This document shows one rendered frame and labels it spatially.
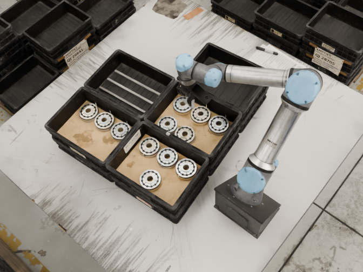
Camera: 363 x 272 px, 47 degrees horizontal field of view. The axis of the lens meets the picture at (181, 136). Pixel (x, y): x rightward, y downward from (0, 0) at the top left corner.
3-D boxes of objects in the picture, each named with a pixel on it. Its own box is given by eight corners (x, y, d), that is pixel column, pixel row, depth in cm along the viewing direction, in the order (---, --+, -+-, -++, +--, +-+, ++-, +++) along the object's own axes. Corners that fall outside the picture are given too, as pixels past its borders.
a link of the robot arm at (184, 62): (188, 70, 167) (170, 63, 169) (192, 85, 177) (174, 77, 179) (197, 55, 169) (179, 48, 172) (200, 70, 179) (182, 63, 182)
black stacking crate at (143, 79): (177, 92, 228) (176, 79, 218) (145, 131, 217) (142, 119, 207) (121, 62, 241) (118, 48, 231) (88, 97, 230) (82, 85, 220)
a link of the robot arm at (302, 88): (264, 189, 181) (329, 76, 159) (255, 202, 167) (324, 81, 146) (240, 175, 184) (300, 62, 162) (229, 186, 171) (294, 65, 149)
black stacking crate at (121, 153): (109, 176, 205) (104, 165, 196) (145, 132, 217) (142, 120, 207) (175, 218, 192) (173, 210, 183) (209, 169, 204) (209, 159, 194)
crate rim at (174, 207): (104, 167, 197) (103, 165, 195) (142, 122, 208) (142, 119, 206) (173, 212, 184) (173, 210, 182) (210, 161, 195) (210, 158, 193)
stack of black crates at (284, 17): (314, 45, 324) (324, 12, 295) (293, 68, 314) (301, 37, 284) (271, 22, 339) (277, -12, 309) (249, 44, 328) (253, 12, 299)
